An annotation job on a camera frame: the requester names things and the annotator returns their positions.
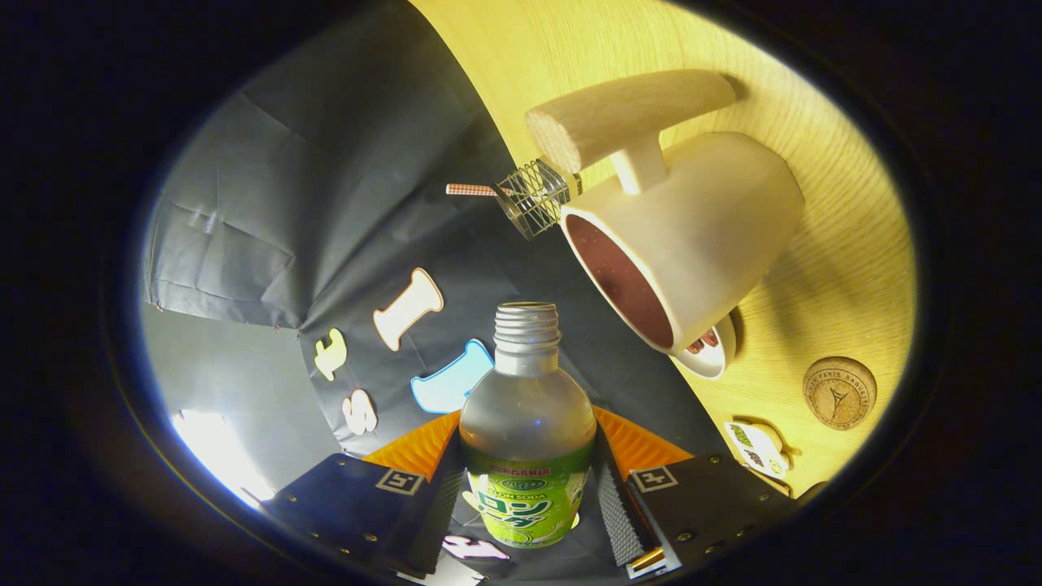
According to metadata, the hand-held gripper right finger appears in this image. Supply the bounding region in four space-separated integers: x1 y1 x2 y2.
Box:
592 405 803 580

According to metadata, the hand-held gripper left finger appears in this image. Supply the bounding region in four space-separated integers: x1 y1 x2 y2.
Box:
260 409 465 580

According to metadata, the silver bottle green label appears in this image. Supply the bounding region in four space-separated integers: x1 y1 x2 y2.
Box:
458 302 598 549

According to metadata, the round cork coaster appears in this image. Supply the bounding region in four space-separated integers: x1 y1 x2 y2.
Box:
803 356 878 431

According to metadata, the white cup wooden handle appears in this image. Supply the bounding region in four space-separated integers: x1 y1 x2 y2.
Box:
525 69 807 356

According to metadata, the small white dish with beans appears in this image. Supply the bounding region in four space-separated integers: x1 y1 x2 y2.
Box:
725 421 792 479

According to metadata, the white plate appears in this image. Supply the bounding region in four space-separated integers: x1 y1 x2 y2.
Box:
674 313 738 380

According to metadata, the wooden table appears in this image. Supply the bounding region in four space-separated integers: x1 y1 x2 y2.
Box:
407 0 918 499

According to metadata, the small wire basket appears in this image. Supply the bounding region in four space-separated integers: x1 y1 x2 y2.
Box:
494 157 583 241

